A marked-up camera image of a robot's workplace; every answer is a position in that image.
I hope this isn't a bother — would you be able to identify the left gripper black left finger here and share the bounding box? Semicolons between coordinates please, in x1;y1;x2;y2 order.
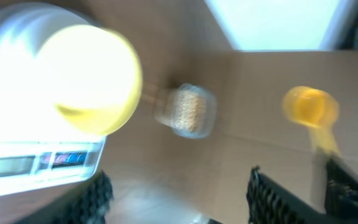
15;171;114;224

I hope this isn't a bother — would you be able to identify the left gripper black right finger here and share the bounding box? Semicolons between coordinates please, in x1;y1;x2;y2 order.
246;157;358;224

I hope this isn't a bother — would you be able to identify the white digital kitchen scale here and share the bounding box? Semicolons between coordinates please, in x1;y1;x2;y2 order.
0;2;106;196

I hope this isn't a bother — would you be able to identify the clear plastic bean container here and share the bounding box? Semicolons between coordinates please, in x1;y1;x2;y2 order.
154;83;217;139

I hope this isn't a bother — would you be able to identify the pile of soybeans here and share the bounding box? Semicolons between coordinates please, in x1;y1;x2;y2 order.
175;90;206;133

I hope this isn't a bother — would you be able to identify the yellow plastic bowl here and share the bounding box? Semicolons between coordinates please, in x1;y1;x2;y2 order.
37;25;142;136

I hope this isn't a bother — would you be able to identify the yellow measuring scoop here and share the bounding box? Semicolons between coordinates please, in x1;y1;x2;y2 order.
282;86;342;157

